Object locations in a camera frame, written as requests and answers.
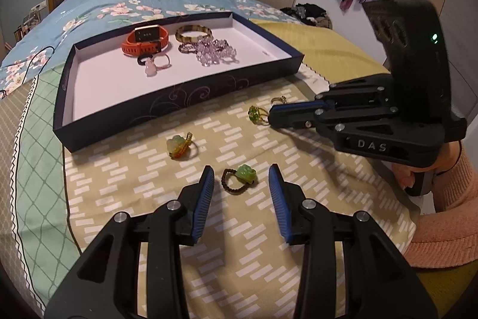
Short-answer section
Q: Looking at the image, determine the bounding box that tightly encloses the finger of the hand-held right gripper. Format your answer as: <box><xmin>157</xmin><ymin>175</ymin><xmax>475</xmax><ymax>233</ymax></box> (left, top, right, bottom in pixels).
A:
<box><xmin>269</xmin><ymin>74</ymin><xmax>399</xmax><ymax>115</ymax></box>
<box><xmin>268</xmin><ymin>107</ymin><xmax>449</xmax><ymax>166</ymax></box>

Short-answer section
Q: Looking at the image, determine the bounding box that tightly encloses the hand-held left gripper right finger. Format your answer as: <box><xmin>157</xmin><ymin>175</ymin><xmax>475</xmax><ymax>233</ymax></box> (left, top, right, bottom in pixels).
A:
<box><xmin>268</xmin><ymin>164</ymin><xmax>438</xmax><ymax>319</ymax></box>

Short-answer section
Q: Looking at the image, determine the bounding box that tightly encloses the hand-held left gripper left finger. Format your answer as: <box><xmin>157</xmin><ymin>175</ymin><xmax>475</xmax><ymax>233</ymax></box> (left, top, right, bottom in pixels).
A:
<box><xmin>44</xmin><ymin>166</ymin><xmax>216</xmax><ymax>319</ymax></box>

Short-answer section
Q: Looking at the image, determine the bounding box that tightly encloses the green gem gold ring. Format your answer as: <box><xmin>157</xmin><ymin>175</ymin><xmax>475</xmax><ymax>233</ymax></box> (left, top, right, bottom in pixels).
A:
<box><xmin>247</xmin><ymin>105</ymin><xmax>270</xmax><ymax>125</ymax></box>

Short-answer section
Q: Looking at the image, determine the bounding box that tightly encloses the jade ring dark bead band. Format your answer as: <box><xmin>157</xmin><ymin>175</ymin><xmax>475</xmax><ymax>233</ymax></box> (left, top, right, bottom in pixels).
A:
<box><xmin>221</xmin><ymin>164</ymin><xmax>258</xmax><ymax>196</ymax></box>

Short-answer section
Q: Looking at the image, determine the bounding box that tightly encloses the jade ring gold bead band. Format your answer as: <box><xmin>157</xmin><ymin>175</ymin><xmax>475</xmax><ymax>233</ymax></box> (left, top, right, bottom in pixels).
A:
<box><xmin>166</xmin><ymin>132</ymin><xmax>195</xmax><ymax>160</ymax></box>

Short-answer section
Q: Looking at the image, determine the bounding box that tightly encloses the pale crystal bead bracelet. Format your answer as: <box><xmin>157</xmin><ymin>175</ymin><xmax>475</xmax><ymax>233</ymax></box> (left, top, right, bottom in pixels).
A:
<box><xmin>195</xmin><ymin>49</ymin><xmax>240</xmax><ymax>68</ymax></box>

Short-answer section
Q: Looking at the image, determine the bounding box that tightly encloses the purple crystal bead bracelet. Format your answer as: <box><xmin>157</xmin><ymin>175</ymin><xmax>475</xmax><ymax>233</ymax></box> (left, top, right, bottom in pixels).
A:
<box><xmin>202</xmin><ymin>38</ymin><xmax>237</xmax><ymax>54</ymax></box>

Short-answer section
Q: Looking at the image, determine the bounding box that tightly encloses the dark red bead bracelet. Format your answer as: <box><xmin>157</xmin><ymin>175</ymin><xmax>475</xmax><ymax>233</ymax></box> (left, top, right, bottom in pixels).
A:
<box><xmin>178</xmin><ymin>41</ymin><xmax>210</xmax><ymax>55</ymax></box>

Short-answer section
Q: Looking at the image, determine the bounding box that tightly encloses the tortoiseshell bangle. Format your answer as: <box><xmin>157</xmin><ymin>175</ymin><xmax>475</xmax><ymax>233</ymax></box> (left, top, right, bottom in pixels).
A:
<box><xmin>175</xmin><ymin>25</ymin><xmax>213</xmax><ymax>43</ymax></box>

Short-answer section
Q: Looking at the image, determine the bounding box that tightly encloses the pink pendant black ring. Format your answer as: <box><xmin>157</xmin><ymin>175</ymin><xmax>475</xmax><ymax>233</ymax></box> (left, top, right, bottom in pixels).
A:
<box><xmin>137</xmin><ymin>54</ymin><xmax>157</xmax><ymax>77</ymax></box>

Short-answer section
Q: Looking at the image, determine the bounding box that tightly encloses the dark blue shallow box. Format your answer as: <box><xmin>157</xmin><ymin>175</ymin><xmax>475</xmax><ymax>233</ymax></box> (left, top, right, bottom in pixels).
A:
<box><xmin>52</xmin><ymin>10</ymin><xmax>305</xmax><ymax>154</ymax></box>

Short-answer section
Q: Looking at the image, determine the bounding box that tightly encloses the orange smartwatch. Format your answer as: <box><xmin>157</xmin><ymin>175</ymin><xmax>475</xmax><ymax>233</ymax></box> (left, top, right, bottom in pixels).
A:
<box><xmin>120</xmin><ymin>25</ymin><xmax>170</xmax><ymax>57</ymax></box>

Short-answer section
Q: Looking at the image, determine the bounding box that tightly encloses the person's right forearm pink sleeve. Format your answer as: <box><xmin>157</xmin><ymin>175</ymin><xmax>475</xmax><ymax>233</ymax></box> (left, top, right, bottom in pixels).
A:
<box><xmin>405</xmin><ymin>140</ymin><xmax>478</xmax><ymax>269</ymax></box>

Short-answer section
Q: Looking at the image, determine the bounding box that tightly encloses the person's right hand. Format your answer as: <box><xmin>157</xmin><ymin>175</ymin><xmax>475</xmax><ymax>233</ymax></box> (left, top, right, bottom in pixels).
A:
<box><xmin>391</xmin><ymin>162</ymin><xmax>415</xmax><ymax>190</ymax></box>

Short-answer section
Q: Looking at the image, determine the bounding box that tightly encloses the patterned patchwork quilt mat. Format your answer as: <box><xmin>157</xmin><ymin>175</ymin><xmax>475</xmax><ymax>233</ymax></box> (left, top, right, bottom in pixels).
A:
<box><xmin>0</xmin><ymin>63</ymin><xmax>419</xmax><ymax>319</ymax></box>

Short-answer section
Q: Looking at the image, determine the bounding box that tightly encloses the yellow blanket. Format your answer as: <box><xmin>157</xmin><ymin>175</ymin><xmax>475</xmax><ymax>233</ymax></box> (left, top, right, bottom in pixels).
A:
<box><xmin>248</xmin><ymin>18</ymin><xmax>478</xmax><ymax>319</ymax></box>

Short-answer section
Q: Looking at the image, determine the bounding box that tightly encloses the pile of dark clothes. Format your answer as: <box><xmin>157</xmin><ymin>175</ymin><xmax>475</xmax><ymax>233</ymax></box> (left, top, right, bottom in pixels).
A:
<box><xmin>279</xmin><ymin>3</ymin><xmax>333</xmax><ymax>30</ymax></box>

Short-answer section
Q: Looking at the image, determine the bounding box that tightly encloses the blue floral duvet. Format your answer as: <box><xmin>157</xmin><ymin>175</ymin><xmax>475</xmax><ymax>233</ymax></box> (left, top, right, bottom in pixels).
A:
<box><xmin>0</xmin><ymin>0</ymin><xmax>299</xmax><ymax>101</ymax></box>

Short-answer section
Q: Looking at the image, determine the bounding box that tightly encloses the bedside table with clutter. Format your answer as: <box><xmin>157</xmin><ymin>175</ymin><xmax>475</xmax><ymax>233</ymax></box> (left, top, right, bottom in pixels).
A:
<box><xmin>13</xmin><ymin>3</ymin><xmax>48</xmax><ymax>44</ymax></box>

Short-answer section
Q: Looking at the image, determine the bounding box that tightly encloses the black cable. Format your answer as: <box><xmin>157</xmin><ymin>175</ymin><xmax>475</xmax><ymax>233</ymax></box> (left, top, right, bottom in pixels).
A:
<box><xmin>0</xmin><ymin>46</ymin><xmax>57</xmax><ymax>95</ymax></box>

